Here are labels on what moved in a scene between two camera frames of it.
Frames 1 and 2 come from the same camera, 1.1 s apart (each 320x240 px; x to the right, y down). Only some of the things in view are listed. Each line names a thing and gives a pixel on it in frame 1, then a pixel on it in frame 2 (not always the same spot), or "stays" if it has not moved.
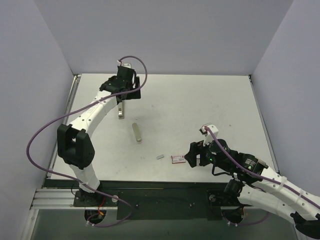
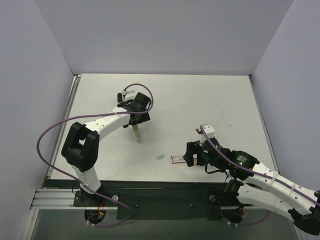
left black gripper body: x=128 y=94 to x=139 y=118
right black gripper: x=198 y=155 stays
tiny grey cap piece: x=160 y=156 stays
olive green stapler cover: x=137 y=132 stays
